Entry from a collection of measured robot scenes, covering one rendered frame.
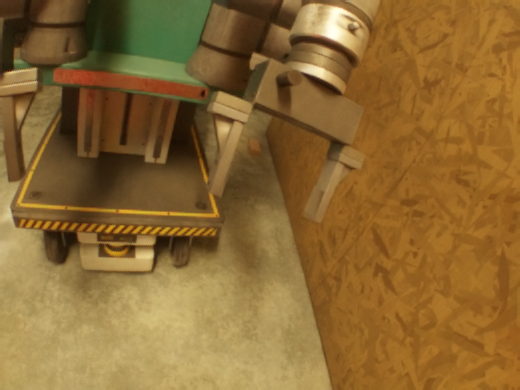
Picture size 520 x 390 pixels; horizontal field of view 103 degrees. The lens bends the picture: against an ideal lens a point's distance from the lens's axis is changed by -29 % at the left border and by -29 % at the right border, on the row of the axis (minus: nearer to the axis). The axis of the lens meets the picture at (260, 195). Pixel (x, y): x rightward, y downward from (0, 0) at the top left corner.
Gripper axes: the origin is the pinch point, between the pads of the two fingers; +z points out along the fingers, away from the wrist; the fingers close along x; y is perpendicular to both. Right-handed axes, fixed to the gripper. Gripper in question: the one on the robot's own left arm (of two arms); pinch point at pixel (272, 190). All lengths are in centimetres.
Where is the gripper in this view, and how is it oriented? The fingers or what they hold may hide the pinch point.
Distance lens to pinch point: 33.5
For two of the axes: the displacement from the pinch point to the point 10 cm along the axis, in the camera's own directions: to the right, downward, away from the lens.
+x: 8.8, 2.5, 4.1
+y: 3.3, 2.9, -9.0
